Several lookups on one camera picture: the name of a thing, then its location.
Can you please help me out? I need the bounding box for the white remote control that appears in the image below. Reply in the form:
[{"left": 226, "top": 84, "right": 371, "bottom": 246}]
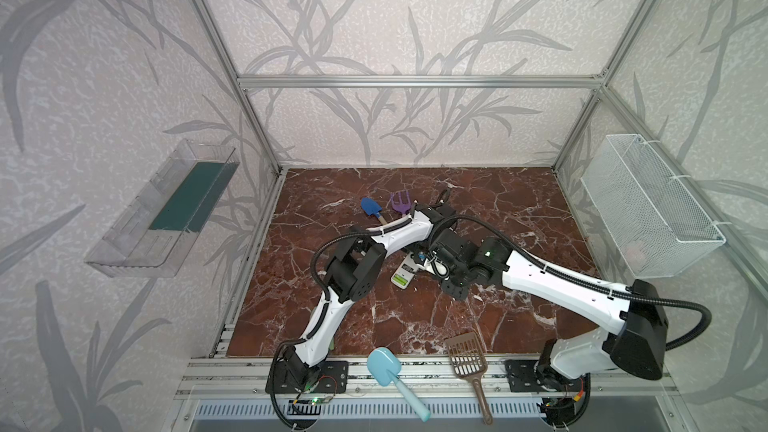
[{"left": 391, "top": 254, "right": 420, "bottom": 290}]

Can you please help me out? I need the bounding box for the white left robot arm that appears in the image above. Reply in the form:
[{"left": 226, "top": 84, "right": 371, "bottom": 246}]
[{"left": 272, "top": 202, "right": 456, "bottom": 381}]

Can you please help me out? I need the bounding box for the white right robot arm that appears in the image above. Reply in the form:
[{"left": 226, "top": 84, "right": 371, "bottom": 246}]
[{"left": 427, "top": 215, "right": 712, "bottom": 381}]

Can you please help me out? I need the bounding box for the purple toy rake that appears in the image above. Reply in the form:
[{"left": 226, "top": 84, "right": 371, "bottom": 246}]
[{"left": 390, "top": 189, "right": 413, "bottom": 215}]

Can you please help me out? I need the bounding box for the blue toy shovel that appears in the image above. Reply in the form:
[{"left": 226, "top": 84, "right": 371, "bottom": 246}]
[{"left": 360, "top": 197, "right": 387, "bottom": 225}]

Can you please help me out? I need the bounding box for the brown litter scoop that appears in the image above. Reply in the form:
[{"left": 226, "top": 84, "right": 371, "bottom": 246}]
[{"left": 445, "top": 332, "right": 493, "bottom": 426}]

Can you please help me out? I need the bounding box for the light blue plastic scoop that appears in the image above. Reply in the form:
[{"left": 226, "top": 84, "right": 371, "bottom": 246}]
[{"left": 366, "top": 347, "right": 431, "bottom": 422}]

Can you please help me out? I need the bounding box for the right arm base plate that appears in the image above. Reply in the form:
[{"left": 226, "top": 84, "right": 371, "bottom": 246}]
[{"left": 503, "top": 359, "right": 581, "bottom": 395}]

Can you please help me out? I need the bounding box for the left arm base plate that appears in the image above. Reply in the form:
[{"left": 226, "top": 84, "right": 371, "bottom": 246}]
[{"left": 265, "top": 360, "right": 349, "bottom": 394}]

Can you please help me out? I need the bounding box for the white wire mesh basket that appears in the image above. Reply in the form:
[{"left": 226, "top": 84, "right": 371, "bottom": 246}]
[{"left": 581, "top": 134, "right": 726, "bottom": 279}]

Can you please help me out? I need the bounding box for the aluminium front rail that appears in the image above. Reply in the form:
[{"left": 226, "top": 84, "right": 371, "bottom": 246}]
[{"left": 174, "top": 354, "right": 679, "bottom": 400}]

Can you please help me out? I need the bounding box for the clear plastic wall shelf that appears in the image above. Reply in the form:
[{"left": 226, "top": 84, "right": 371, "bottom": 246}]
[{"left": 85, "top": 139, "right": 240, "bottom": 279}]

